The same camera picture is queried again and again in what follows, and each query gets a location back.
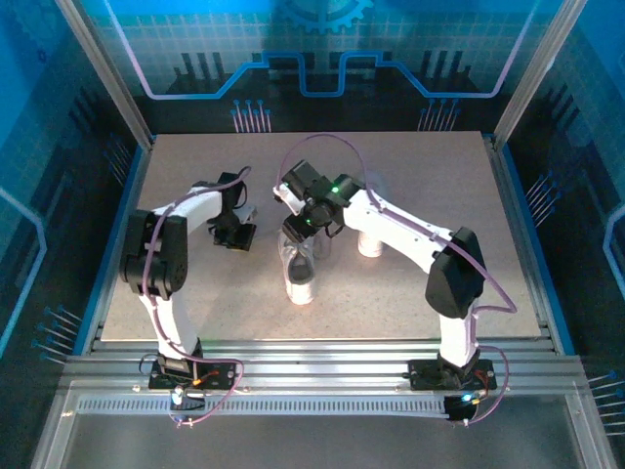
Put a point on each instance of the aluminium mounting rail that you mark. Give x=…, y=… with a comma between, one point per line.
x=317, y=364

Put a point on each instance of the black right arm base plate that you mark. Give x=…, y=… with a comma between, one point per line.
x=425, y=376

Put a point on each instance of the white lace-up sneaker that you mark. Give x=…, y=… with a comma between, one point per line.
x=371, y=246
x=300, y=288

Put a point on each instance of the black right controller board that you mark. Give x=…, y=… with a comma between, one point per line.
x=456, y=410

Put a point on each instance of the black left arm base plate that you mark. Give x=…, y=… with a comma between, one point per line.
x=222, y=376

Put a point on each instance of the blue table edge strip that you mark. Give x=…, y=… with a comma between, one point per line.
x=115, y=244

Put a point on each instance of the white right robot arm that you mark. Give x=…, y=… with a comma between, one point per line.
x=390, y=225

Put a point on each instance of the aluminium frame post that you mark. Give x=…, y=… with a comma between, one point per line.
x=537, y=73
x=110, y=73

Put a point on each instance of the aluminium side rail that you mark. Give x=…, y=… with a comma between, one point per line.
x=520, y=244

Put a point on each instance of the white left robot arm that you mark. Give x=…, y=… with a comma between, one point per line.
x=166, y=303

